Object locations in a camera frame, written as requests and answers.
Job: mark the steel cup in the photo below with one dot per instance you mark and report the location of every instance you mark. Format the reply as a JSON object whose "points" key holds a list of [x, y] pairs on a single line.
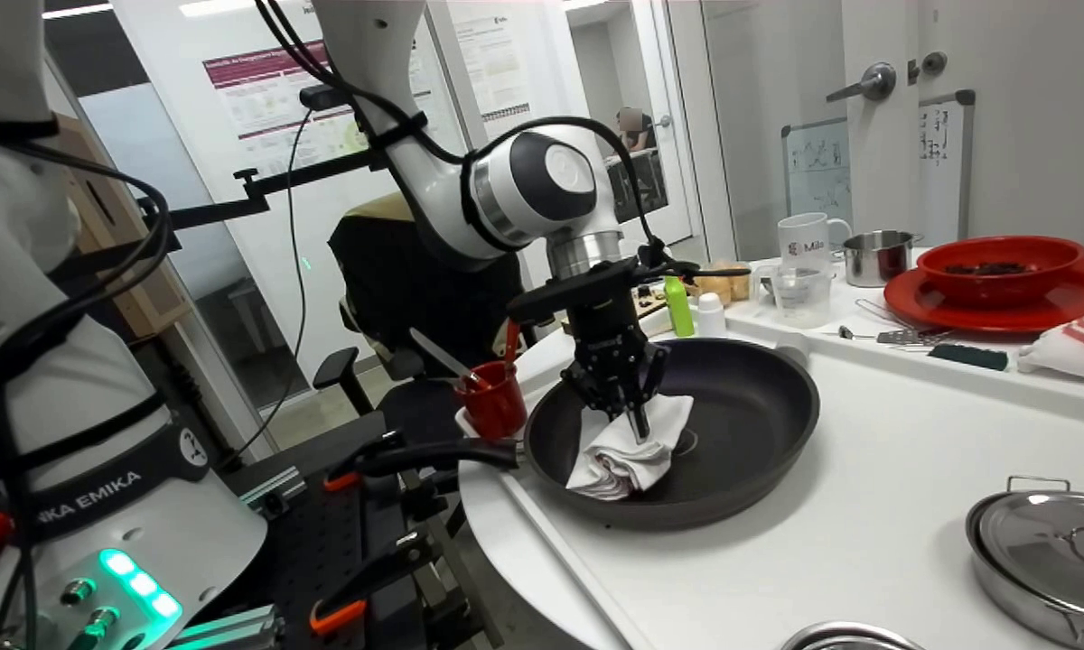
{"points": [[877, 257]]}

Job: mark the paper sheet holder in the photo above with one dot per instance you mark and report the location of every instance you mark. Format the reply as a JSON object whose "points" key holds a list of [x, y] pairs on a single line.
{"points": [[940, 164]]}

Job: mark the steel lidded pan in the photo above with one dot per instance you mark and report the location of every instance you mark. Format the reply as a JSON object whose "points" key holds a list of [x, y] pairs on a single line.
{"points": [[1049, 556]]}

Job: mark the black frying pan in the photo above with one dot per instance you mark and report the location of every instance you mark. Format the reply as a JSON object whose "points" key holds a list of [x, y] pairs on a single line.
{"points": [[747, 420]]}

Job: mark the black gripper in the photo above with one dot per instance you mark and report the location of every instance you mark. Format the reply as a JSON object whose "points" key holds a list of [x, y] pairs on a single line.
{"points": [[615, 347]]}

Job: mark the distant dark-clothed person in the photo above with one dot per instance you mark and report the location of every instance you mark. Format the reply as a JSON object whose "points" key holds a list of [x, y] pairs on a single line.
{"points": [[637, 131]]}

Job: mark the clear plastic cup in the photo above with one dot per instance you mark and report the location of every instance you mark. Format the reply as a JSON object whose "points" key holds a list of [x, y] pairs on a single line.
{"points": [[799, 294]]}

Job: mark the black chair with tan cover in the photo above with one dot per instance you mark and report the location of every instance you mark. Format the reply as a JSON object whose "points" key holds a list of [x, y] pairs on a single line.
{"points": [[385, 291]]}

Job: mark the white notice sheet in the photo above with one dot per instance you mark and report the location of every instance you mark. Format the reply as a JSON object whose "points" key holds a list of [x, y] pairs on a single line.
{"points": [[494, 73]]}

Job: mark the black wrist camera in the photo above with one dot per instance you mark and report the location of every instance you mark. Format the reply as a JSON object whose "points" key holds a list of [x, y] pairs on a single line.
{"points": [[578, 291]]}

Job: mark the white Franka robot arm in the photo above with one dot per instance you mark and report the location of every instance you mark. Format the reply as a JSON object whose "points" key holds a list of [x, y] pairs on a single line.
{"points": [[375, 50]]}

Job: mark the purple header poster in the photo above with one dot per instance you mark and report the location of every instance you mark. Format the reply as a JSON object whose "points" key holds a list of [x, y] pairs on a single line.
{"points": [[265, 68]]}

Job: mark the clear egg carton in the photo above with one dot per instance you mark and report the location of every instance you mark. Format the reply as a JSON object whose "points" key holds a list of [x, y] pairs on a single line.
{"points": [[725, 282]]}

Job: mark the white cloth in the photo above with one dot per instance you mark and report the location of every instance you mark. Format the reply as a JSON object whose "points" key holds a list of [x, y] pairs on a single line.
{"points": [[618, 464]]}

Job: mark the black phone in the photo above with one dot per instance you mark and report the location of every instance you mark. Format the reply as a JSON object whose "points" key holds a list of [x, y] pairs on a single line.
{"points": [[966, 356]]}

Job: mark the black stereo camera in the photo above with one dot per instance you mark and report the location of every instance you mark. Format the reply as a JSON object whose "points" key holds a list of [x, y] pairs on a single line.
{"points": [[320, 95]]}

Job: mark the green bottle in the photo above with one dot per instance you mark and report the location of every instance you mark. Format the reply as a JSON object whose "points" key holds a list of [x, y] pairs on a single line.
{"points": [[682, 314]]}

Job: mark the red cup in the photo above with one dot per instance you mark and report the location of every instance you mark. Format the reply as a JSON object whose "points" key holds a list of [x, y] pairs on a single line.
{"points": [[494, 402]]}

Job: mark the red plate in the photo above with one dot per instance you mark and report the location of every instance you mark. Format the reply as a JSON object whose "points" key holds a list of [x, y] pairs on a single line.
{"points": [[1000, 316]]}

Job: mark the small white bottle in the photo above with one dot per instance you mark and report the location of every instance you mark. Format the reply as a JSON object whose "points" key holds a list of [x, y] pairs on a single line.
{"points": [[709, 316]]}

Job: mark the red spatula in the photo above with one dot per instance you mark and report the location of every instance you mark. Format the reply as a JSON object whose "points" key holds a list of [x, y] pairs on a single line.
{"points": [[511, 346]]}

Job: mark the small leaning whiteboard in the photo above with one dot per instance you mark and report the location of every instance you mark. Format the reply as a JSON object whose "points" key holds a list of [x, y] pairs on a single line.
{"points": [[818, 168]]}

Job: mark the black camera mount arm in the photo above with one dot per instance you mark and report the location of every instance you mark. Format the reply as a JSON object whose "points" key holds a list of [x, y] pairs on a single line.
{"points": [[301, 174]]}

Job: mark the metal door lock knob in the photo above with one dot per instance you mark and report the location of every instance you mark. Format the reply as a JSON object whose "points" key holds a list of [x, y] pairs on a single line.
{"points": [[928, 68]]}

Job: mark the red bowl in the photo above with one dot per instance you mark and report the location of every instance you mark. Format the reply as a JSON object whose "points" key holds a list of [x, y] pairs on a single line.
{"points": [[1000, 257]]}

